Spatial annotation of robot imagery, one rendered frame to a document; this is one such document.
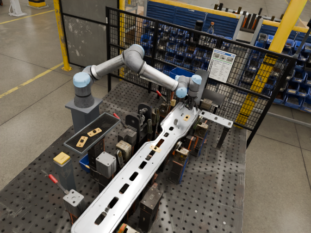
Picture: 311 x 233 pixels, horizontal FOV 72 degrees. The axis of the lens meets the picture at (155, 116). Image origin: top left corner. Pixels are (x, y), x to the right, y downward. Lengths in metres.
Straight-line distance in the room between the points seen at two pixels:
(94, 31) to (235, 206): 3.28
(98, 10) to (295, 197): 3.71
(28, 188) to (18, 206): 0.13
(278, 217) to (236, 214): 1.15
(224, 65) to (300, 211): 1.85
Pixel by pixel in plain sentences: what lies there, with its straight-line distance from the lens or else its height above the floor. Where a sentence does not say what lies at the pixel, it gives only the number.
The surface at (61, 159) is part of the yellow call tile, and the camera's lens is 1.28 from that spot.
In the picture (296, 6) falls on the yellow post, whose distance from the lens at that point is 2.02.
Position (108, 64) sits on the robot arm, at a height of 1.40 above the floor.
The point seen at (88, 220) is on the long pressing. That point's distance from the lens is 1.24.
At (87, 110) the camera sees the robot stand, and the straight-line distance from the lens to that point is 1.67.
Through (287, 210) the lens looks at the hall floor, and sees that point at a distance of 2.97.
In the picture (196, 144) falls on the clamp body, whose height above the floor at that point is 0.84.
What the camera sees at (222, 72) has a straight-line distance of 2.17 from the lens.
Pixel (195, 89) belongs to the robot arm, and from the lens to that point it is 1.62.
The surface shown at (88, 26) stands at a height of 0.95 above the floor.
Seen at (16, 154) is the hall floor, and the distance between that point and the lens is 3.06.
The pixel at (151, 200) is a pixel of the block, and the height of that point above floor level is 1.03.
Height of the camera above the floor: 2.11
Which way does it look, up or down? 38 degrees down
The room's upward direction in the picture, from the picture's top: 8 degrees clockwise
